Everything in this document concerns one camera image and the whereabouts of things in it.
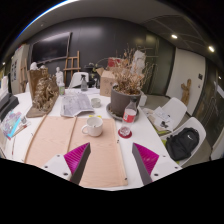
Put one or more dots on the printed newspaper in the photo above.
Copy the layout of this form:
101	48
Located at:
75	104

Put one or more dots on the white plaster bust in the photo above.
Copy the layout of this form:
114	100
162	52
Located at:
59	75
34	66

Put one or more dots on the black backpack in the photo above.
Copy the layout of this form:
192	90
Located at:
182	143

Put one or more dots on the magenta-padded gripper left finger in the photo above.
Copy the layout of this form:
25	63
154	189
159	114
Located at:
76	160

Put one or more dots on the dried plant in grey pot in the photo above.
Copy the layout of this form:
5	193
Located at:
123	100

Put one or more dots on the red box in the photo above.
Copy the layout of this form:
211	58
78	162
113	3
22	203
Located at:
113	62

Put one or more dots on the black box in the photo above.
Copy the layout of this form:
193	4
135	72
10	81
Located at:
8	105

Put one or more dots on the round ceiling light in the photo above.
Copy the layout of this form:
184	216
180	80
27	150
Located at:
174	36
211	49

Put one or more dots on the grey plant saucer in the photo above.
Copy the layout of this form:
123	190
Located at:
113	116

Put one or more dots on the white mug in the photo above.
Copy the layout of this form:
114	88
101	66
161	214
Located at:
94	127

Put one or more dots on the grey spray bottle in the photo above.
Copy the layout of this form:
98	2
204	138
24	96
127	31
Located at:
84	85

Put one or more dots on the small green bottle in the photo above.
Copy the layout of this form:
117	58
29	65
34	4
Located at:
61	90

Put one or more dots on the white swivel chair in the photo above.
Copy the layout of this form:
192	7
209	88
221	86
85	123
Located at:
75	80

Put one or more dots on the brown relief sculpture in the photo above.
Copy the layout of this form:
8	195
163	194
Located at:
45	93

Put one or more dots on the cardboard box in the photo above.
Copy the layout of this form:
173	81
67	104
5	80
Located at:
106	83

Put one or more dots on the small white cup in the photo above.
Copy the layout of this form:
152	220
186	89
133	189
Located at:
95	102

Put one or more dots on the light wooden board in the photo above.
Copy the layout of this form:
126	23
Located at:
100	160
50	140

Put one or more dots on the clear red-labelled drink bottle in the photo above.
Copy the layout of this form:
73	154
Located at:
129	115

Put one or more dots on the white chair with papers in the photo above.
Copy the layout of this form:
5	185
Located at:
178	106

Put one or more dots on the stack of papers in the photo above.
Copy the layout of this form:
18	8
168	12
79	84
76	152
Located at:
160	115

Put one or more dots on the wooden easel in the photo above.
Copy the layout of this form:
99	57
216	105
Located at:
71	68

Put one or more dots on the white torso statue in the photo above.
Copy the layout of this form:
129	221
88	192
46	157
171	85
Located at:
138	61

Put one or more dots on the wooden figure sculpture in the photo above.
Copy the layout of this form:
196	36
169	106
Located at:
186	91

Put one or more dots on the black wall screen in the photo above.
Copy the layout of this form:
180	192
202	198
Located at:
50	46

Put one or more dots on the colourful book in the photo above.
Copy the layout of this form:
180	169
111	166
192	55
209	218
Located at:
11	123

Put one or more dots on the white cabinet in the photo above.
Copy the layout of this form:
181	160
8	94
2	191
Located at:
16	66

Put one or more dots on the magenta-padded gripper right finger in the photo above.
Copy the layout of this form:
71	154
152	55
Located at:
146	160

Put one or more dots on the white chair with backpack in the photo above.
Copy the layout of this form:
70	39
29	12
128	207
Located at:
200	125

